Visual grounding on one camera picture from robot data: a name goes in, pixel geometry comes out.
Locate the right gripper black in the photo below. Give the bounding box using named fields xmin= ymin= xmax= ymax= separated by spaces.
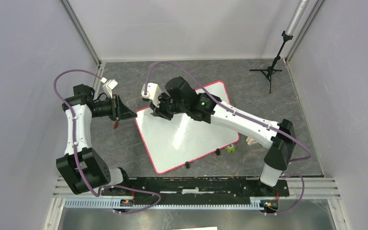
xmin=149 ymin=92 xmax=187 ymax=121

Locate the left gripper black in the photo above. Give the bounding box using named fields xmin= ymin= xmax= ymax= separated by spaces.
xmin=91 ymin=94 xmax=137 ymax=121

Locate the whiteboard with pink frame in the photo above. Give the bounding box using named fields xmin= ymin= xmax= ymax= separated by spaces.
xmin=134 ymin=80 xmax=241 ymax=175

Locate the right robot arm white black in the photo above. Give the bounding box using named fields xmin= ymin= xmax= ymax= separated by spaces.
xmin=142 ymin=77 xmax=296 ymax=196

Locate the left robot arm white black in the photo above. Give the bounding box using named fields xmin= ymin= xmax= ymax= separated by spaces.
xmin=56 ymin=84 xmax=137 ymax=195

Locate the green owl toy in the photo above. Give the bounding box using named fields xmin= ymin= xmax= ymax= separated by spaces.
xmin=225 ymin=144 xmax=237 ymax=153

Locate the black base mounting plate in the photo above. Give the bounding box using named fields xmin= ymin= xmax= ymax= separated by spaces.
xmin=102 ymin=176 xmax=290 ymax=205

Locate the colourful toy brick stack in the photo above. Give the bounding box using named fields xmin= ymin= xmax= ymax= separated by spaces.
xmin=246 ymin=137 xmax=258 ymax=146

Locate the grey metal pole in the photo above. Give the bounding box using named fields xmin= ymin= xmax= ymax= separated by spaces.
xmin=285 ymin=0 xmax=310 ymax=36

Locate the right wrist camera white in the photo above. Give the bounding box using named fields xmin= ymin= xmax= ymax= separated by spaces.
xmin=141 ymin=83 xmax=162 ymax=107

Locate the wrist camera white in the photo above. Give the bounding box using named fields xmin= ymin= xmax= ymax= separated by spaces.
xmin=100 ymin=77 xmax=118 ymax=98
xmin=141 ymin=83 xmax=162 ymax=107

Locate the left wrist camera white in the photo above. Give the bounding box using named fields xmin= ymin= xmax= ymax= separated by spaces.
xmin=100 ymin=77 xmax=118 ymax=98

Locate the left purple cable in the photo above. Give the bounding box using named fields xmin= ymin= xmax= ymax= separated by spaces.
xmin=53 ymin=69 xmax=161 ymax=215

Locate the grey slotted cable duct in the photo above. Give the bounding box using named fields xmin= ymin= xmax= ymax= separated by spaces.
xmin=64 ymin=198 xmax=279 ymax=210

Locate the black camera tripod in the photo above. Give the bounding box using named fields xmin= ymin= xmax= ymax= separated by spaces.
xmin=249 ymin=31 xmax=293 ymax=93

